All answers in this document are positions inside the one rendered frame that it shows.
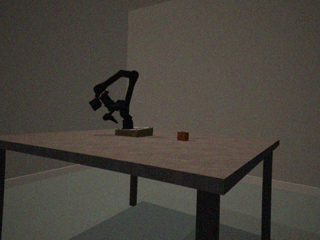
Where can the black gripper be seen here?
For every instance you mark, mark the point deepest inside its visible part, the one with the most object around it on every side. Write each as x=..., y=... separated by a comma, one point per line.
x=108, y=116

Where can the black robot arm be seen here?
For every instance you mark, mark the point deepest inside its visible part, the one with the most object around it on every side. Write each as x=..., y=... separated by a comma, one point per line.
x=116, y=106

